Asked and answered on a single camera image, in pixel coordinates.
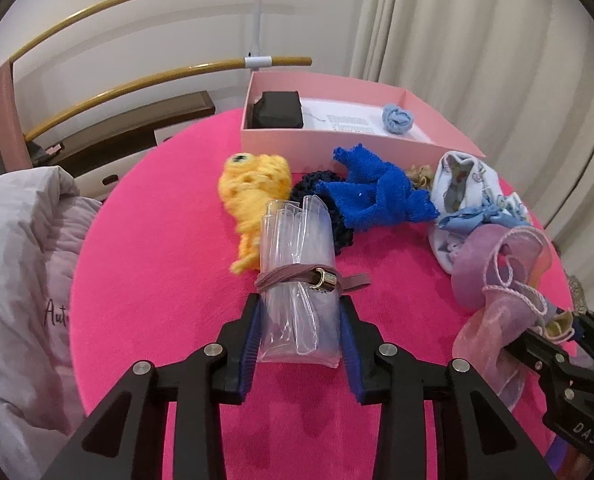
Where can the cream curtain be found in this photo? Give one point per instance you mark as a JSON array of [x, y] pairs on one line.
[[477, 60]]

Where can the white printed baby cloth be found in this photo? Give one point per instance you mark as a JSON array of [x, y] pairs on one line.
[[457, 180]]

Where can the blue terry cloth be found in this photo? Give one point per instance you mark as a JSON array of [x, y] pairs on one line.
[[377, 195]]

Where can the pink cardboard box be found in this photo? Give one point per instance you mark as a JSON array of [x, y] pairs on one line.
[[327, 147]]

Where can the clear plastic pouch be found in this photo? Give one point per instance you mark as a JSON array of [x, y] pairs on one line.
[[292, 255]]

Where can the light blue fabric bow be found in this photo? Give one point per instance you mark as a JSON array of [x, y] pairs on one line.
[[469, 217]]

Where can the pink hanging mat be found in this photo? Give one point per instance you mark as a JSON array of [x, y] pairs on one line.
[[2, 110]]

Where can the white paper sheet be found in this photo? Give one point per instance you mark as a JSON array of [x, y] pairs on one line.
[[347, 120]]

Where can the yellow knitted toy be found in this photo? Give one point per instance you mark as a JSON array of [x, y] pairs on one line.
[[257, 180]]

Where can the grey-pink pillow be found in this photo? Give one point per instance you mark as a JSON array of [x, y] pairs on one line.
[[17, 260]]

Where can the beige scrunchie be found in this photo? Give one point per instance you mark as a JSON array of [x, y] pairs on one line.
[[419, 175]]

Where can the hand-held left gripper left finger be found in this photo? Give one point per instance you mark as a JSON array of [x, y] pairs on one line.
[[247, 340]]

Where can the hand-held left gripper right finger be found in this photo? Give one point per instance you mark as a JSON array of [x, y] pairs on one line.
[[349, 345]]

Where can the dark wooden furniture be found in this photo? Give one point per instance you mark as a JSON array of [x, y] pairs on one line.
[[177, 110]]

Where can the white barre post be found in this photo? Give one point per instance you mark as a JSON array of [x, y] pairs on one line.
[[257, 20]]

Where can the navy knitted scrunchie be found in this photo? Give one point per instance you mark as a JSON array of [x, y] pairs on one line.
[[304, 187]]

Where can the black case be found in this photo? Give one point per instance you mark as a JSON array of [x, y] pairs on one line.
[[277, 110]]

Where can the short wooden ballet barre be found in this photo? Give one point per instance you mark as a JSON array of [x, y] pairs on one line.
[[292, 61]]

